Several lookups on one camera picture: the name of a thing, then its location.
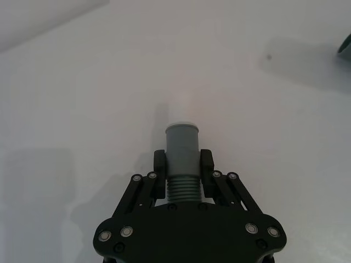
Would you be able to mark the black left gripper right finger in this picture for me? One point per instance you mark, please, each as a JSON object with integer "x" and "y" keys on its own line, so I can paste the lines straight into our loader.
{"x": 206, "y": 175}

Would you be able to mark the threaded vacuum bottle stopper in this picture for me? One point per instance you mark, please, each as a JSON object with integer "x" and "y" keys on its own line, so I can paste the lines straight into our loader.
{"x": 182, "y": 153}

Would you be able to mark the dark rounded object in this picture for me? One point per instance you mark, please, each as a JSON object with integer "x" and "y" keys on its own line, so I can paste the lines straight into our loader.
{"x": 346, "y": 43}

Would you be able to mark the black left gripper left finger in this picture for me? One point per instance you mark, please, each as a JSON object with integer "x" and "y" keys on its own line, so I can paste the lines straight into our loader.
{"x": 160, "y": 175}

